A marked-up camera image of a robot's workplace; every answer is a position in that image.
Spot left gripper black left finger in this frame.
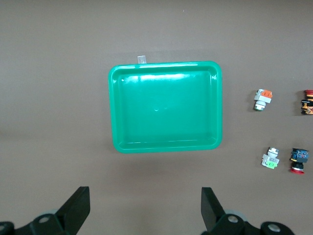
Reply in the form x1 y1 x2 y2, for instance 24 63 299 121
14 186 91 235

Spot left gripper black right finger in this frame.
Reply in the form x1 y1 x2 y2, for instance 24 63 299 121
201 187 262 235

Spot green button orange contact block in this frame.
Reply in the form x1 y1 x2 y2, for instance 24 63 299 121
253 88 273 112

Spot red button black contact block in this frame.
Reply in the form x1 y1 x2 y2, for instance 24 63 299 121
289 147 310 175

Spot green plastic tray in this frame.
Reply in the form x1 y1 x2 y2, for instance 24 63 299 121
108 60 223 154

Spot brown table mat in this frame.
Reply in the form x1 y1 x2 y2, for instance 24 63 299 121
0 0 313 235

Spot red button orange contact block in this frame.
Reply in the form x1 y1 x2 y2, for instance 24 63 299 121
299 89 313 116

